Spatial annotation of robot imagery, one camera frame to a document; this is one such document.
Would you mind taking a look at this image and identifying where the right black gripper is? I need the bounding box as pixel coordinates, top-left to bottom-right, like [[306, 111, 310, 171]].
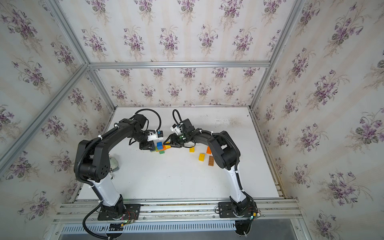
[[162, 132, 188, 148]]

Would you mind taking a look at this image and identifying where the orange long lego brick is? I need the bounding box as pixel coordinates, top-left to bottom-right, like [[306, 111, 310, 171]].
[[156, 146, 167, 152]]

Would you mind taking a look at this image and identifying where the blue square lego brick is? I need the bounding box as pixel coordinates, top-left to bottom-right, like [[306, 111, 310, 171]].
[[156, 142, 163, 149]]

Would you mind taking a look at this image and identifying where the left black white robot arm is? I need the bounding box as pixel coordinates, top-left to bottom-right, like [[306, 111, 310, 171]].
[[74, 109, 155, 240]]

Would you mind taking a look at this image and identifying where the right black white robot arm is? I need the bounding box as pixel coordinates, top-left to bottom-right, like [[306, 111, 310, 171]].
[[164, 109, 260, 236]]

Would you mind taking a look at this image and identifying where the yellow lego brick centre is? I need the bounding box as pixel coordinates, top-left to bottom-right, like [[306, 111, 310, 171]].
[[199, 153, 206, 162]]

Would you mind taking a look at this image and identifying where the orange lego brick right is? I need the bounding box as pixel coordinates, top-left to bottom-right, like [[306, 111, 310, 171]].
[[206, 147, 212, 155]]

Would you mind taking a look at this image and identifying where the brown long lego brick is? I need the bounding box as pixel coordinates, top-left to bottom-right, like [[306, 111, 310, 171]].
[[208, 156, 215, 167]]

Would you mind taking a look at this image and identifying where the white small device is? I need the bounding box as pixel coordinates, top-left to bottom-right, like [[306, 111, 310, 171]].
[[110, 157, 120, 173]]

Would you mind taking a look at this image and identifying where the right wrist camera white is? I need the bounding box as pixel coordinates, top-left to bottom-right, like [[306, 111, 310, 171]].
[[171, 124, 183, 136]]

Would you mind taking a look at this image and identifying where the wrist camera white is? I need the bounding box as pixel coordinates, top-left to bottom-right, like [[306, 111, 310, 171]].
[[147, 130, 164, 142], [171, 124, 183, 136]]

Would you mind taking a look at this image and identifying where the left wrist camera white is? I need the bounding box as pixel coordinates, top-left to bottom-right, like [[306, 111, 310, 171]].
[[147, 130, 164, 142]]

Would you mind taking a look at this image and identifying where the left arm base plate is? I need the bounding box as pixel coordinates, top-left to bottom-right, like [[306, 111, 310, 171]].
[[98, 204, 142, 221]]

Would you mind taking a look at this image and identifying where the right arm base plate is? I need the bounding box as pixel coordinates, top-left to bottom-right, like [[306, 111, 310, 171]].
[[216, 200, 260, 219]]

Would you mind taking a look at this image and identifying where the aluminium front rail frame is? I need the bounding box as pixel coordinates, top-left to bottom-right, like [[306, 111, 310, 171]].
[[43, 199, 311, 240]]

